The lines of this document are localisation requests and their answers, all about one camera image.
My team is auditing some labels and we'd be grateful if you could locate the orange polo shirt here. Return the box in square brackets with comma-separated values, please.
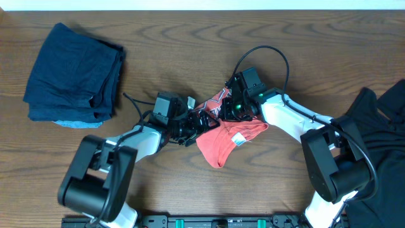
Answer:
[194, 87, 268, 168]

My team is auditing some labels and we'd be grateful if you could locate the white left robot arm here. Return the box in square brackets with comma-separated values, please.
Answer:
[58, 92, 220, 228]

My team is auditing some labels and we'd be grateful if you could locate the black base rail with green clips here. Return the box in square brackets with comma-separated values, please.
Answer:
[61, 214, 309, 228]

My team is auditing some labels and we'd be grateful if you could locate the folded navy blue garment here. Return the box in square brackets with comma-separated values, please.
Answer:
[23, 23, 125, 123]

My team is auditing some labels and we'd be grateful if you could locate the light blue folded garment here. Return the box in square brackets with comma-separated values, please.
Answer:
[54, 120, 104, 129]

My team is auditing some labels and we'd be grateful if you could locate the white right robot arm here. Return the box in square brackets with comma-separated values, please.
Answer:
[219, 68, 379, 227]

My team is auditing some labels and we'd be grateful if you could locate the black garment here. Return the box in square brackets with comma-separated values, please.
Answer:
[346, 80, 404, 227]

